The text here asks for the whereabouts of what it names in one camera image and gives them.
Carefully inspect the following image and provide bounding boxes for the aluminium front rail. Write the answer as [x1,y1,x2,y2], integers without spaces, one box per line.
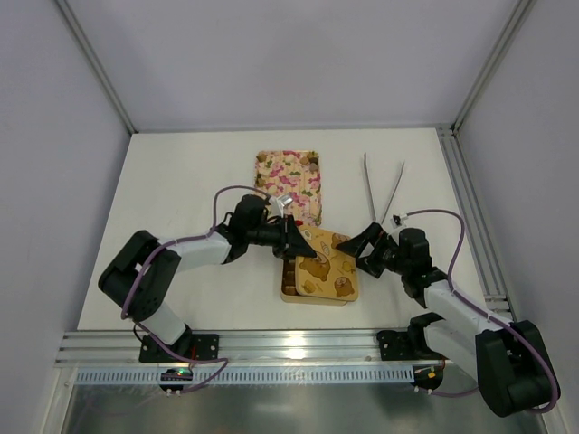
[53,327,551,368]

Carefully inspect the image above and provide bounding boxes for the metal tongs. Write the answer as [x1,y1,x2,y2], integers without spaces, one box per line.
[362,153,405,224]

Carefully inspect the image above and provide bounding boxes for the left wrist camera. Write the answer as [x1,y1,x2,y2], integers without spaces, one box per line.
[269,193,293,217]

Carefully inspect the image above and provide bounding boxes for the aluminium rail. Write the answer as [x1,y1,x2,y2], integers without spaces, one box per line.
[53,327,551,368]
[436,125,516,319]

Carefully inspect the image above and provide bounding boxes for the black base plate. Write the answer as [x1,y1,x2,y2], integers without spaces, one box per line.
[138,330,219,363]
[375,329,454,363]

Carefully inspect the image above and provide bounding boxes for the aluminium right side rail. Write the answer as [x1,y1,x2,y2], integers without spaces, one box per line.
[436,125,516,319]

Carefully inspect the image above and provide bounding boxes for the silver tin lid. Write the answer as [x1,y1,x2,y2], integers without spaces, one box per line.
[295,225,359,306]

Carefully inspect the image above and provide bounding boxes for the slotted cable duct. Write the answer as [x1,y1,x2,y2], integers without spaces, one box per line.
[74,363,414,387]

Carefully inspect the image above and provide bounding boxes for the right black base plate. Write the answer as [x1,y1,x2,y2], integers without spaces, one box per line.
[375,329,454,363]

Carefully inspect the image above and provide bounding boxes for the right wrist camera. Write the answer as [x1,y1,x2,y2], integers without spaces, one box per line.
[390,212,409,229]

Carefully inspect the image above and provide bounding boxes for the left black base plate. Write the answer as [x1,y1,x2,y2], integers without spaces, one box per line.
[138,330,219,363]

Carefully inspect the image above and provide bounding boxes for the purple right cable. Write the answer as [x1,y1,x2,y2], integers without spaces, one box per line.
[404,209,560,415]

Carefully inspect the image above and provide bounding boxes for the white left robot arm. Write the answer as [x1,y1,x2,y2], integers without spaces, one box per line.
[98,194,317,363]

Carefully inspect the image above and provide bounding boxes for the floral rectangular tray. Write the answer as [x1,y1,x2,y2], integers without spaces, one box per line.
[254,150,322,226]

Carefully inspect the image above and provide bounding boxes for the gold chocolate tin box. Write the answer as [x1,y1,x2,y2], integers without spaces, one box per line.
[280,259,346,307]

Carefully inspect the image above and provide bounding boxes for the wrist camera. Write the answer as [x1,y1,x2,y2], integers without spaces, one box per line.
[269,193,293,217]
[390,212,409,229]

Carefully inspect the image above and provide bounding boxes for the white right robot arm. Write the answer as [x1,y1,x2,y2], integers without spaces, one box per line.
[337,222,560,417]

